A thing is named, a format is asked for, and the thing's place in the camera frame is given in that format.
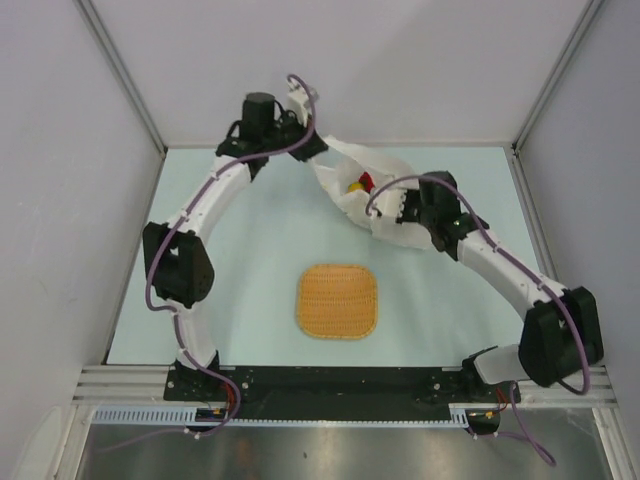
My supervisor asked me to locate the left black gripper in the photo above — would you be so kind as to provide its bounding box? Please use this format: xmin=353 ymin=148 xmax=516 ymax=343
xmin=263 ymin=110 xmax=328 ymax=163

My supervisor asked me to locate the white plastic bag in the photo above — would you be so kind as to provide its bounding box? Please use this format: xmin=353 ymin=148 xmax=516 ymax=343
xmin=310 ymin=136 xmax=431 ymax=250

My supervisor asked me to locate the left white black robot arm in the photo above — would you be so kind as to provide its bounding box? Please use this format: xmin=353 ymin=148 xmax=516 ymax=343
xmin=142 ymin=87 xmax=328 ymax=400

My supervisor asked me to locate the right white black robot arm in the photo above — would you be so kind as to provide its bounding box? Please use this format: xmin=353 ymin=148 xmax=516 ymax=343
xmin=397 ymin=171 xmax=604 ymax=401

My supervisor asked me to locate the fake red fruit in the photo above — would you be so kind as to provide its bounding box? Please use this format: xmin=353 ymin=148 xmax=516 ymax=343
xmin=358 ymin=172 xmax=375 ymax=193

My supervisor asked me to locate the fake yellow fruit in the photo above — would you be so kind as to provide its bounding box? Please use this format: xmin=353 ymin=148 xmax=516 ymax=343
xmin=347 ymin=182 xmax=365 ymax=193

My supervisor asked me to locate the woven bamboo tray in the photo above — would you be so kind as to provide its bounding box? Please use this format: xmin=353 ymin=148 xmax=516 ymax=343
xmin=295 ymin=264 xmax=378 ymax=340

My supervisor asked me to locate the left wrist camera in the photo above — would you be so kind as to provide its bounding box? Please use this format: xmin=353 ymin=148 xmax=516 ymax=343
xmin=287 ymin=78 xmax=319 ymax=127

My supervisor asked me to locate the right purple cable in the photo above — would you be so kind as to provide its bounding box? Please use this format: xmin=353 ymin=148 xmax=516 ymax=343
xmin=364 ymin=173 xmax=591 ymax=469

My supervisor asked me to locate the purple cable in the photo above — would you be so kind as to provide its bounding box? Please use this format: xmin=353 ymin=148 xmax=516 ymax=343
xmin=97 ymin=74 xmax=321 ymax=454
xmin=364 ymin=173 xmax=591 ymax=469

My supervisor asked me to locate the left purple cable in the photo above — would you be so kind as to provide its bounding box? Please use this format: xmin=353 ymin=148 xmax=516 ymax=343
xmin=97 ymin=74 xmax=321 ymax=454

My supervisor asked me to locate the white cable duct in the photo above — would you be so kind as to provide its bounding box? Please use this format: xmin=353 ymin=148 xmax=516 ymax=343
xmin=92 ymin=405 xmax=498 ymax=429

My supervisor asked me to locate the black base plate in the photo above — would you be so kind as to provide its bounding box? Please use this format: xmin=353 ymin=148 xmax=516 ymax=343
xmin=164 ymin=359 xmax=522 ymax=421

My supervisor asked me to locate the aluminium frame rail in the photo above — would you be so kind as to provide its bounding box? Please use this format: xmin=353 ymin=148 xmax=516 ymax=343
xmin=72 ymin=364 xmax=174 ymax=405

